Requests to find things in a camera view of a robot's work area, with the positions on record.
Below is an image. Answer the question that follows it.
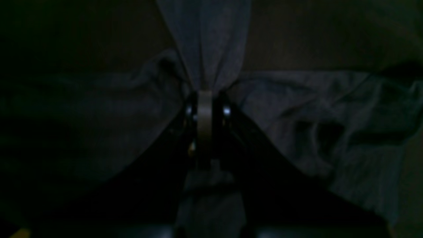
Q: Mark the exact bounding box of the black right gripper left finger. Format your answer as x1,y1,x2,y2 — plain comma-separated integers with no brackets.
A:
184,93,198,133

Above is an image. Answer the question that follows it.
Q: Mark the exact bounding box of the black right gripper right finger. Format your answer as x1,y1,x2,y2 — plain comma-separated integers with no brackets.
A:
212,93,232,133

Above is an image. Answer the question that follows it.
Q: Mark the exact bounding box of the dark grey T-shirt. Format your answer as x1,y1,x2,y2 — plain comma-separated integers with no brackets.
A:
1,0,422,238

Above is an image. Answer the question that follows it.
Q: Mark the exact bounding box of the black table cloth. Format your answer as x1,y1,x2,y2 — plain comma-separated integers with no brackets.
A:
1,0,422,74

